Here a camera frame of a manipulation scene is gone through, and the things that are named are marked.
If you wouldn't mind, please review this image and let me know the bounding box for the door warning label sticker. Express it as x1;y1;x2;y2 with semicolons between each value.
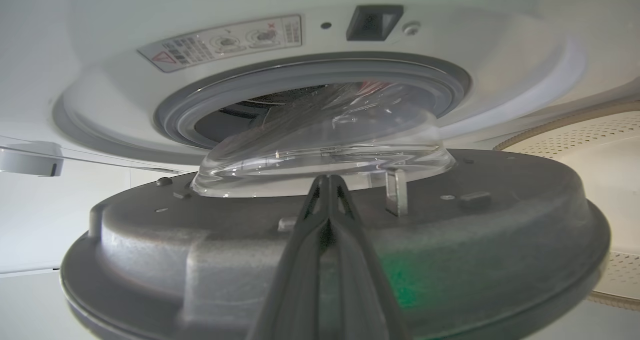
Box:
137;14;304;73

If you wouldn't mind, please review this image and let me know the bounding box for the white box fixture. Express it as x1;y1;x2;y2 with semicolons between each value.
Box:
0;140;65;177

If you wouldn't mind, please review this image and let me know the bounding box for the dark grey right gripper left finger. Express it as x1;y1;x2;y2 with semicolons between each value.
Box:
247;175;331;340

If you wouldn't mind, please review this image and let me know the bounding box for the cream perforated laundry basket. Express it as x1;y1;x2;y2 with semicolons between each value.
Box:
492;99;640;312

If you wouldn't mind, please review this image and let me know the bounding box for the white front-load washing machine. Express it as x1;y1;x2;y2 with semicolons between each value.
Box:
50;0;640;170

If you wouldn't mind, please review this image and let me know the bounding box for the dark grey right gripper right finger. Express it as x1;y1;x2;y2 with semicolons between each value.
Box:
322;175;411;340

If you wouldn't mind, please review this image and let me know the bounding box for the round glass washing machine door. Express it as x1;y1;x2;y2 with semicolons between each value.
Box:
60;83;612;340

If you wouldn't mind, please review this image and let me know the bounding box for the red garment with white trim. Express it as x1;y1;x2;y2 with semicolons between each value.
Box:
350;80;401;97

